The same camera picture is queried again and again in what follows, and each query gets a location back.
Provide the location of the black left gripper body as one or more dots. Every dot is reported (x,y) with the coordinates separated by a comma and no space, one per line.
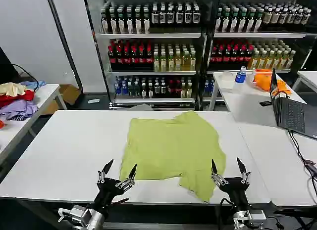
(107,190)

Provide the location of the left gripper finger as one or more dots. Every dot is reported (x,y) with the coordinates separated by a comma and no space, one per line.
(108,167)
(132,171)

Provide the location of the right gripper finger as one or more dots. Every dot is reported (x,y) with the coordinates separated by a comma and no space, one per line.
(214,167)
(242,166)

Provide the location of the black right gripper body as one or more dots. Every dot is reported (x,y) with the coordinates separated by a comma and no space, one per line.
(235,190)

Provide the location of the light green shirt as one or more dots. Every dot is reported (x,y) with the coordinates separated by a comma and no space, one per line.
(171,148)

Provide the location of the white desk with laptop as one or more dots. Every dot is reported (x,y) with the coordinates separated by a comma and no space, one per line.
(247,104)

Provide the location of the grey chair back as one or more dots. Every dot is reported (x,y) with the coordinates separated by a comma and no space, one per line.
(141,107)

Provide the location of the small black device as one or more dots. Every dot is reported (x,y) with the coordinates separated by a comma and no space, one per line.
(265,103)

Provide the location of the black open laptop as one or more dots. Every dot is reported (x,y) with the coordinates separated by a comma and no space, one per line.
(291,113)

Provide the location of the brown cardboard box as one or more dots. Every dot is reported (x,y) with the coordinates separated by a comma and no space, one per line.
(65,95)

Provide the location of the orange cloth bag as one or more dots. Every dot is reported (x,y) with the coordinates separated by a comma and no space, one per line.
(263,80)

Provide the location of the blue label water bottle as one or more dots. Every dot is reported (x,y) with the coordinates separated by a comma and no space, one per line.
(240,75)

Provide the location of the white side table with clothes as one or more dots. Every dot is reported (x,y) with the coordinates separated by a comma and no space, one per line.
(47,94)

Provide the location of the purple cloth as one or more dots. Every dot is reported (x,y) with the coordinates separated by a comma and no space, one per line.
(19,108)

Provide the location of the small white desk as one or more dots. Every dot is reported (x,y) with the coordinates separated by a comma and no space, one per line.
(308,78)

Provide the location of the light blue cloth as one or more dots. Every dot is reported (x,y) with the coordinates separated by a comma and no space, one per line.
(33,84)

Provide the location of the small orange object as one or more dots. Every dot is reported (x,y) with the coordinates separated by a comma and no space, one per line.
(1,124)

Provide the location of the red cloth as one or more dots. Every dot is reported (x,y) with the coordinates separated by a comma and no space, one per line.
(15,98)

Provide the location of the shelf rack with bottles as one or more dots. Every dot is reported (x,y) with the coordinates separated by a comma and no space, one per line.
(153,54)
(252,42)

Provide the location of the beige cloth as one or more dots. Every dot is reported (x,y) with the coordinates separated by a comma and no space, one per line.
(11,88)

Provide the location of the black metal pole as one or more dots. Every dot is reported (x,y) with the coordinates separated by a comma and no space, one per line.
(64,42)

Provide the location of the black monitor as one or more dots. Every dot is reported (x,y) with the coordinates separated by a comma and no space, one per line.
(7,66)

